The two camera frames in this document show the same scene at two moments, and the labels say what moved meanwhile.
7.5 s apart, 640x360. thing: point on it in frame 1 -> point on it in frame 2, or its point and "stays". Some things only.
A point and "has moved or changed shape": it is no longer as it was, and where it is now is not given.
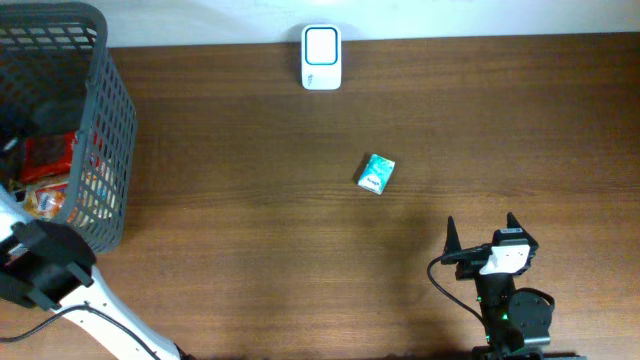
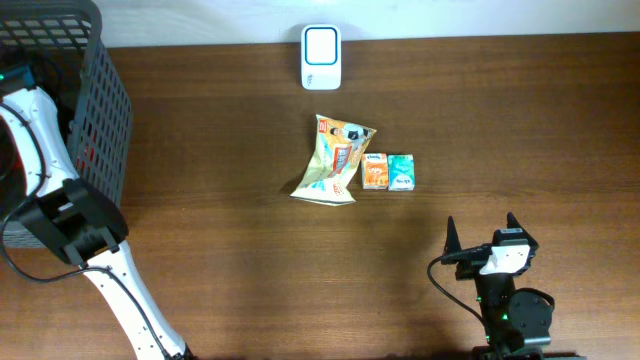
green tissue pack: (377, 174) -> (401, 172)
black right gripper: (471, 259) stays
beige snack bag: (46, 199) has moved or changed shape
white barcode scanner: (321, 57) stays
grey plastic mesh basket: (57, 76) stays
